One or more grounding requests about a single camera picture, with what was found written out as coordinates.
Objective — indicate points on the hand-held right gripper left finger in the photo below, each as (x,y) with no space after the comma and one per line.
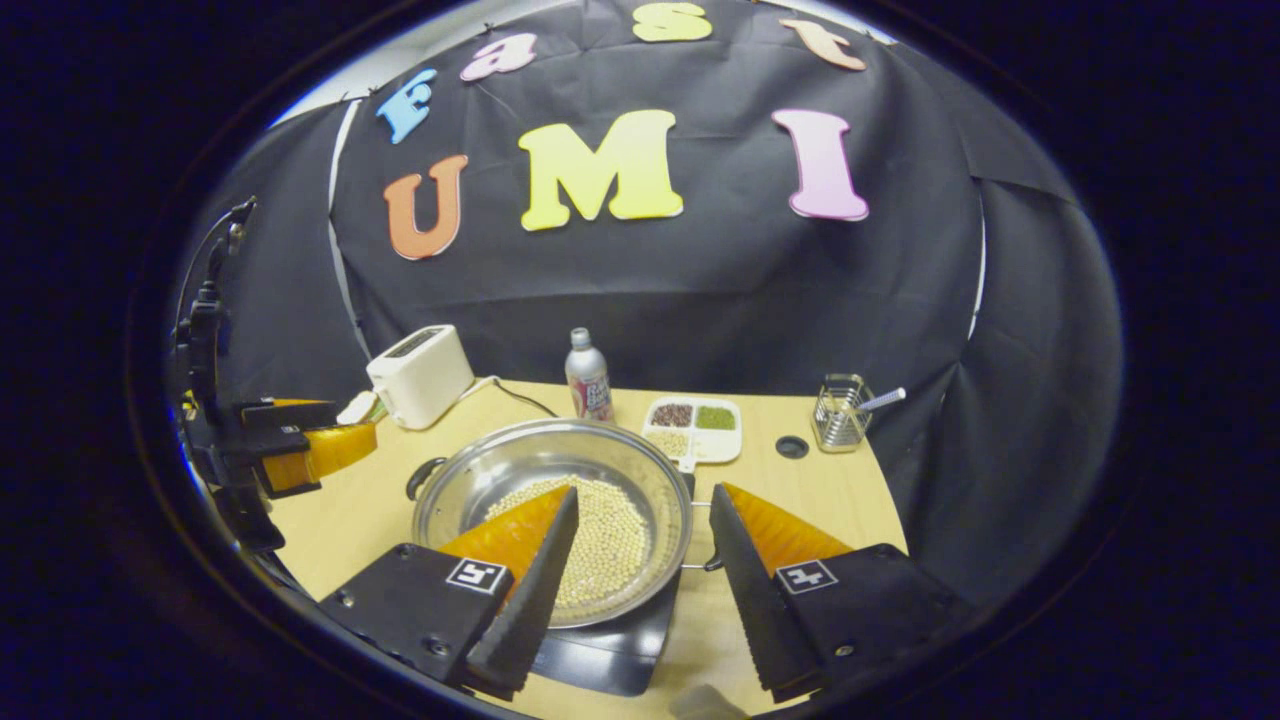
(530,610)

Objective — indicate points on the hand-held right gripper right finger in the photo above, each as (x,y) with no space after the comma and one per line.
(755,610)

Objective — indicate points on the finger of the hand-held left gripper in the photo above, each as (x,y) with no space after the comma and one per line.
(290,415)
(330,450)

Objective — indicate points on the black induction cooktop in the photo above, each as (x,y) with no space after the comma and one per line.
(610,655)

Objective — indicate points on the sandwich with lettuce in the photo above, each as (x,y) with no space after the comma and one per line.
(355,405)

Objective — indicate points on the small rectangular plate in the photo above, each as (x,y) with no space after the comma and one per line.
(372,412)

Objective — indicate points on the pile of soybeans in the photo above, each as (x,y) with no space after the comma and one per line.
(610,540)

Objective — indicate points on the white toaster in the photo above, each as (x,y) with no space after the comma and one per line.
(420,380)

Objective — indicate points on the white divided tray of beans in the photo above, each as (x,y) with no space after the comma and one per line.
(715,445)

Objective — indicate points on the silver bottle with pink label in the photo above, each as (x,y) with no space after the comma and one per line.
(589,385)

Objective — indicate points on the white straw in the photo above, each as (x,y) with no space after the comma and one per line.
(885,399)

